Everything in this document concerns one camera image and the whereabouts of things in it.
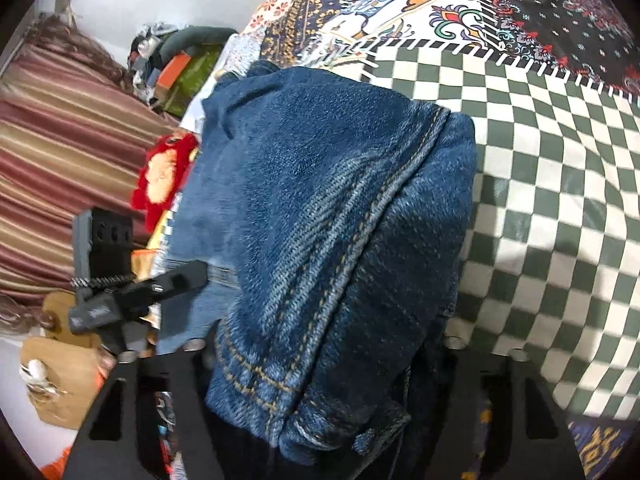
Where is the patchwork printed bedspread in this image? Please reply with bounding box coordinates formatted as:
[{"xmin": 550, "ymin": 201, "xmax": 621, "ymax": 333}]
[{"xmin": 150, "ymin": 0, "xmax": 640, "ymax": 480}]

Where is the light wooden board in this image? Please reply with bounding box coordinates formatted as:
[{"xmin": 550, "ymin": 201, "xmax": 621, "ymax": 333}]
[
  {"xmin": 20, "ymin": 335, "xmax": 108, "ymax": 431},
  {"xmin": 42, "ymin": 290, "xmax": 101, "ymax": 348}
]

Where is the red flower plush pillow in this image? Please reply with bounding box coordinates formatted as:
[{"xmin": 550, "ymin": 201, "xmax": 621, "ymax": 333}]
[{"xmin": 131, "ymin": 132, "xmax": 201, "ymax": 233}]

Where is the orange cloth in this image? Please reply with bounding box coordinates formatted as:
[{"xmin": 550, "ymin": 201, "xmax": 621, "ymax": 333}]
[{"xmin": 40, "ymin": 447, "xmax": 76, "ymax": 480}]

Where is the orange box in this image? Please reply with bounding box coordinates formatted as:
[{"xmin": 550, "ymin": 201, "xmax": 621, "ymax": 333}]
[{"xmin": 157, "ymin": 55, "xmax": 193, "ymax": 101}]

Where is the blue denim jacket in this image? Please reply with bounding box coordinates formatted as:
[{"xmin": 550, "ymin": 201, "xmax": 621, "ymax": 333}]
[{"xmin": 155, "ymin": 60, "xmax": 478, "ymax": 480}]

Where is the pile of printed clothes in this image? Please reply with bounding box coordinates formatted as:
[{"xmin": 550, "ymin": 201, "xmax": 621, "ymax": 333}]
[{"xmin": 127, "ymin": 22, "xmax": 176, "ymax": 106}]

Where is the striped maroon curtain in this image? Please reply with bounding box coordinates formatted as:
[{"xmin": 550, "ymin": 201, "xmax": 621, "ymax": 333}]
[{"xmin": 0, "ymin": 15, "xmax": 181, "ymax": 306}]

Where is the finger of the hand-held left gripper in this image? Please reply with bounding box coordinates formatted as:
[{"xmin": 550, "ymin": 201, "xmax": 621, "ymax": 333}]
[{"xmin": 144, "ymin": 260, "xmax": 208, "ymax": 307}]

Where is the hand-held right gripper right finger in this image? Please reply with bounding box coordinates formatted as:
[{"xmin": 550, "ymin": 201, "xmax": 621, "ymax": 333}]
[{"xmin": 415, "ymin": 336, "xmax": 586, "ymax": 480}]

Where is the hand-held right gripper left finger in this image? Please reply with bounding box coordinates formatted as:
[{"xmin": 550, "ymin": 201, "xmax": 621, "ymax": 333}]
[{"xmin": 62, "ymin": 340, "xmax": 226, "ymax": 480}]

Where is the grey cloth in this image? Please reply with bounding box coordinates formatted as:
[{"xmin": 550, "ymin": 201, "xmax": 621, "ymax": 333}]
[{"xmin": 160, "ymin": 25, "xmax": 241, "ymax": 56}]

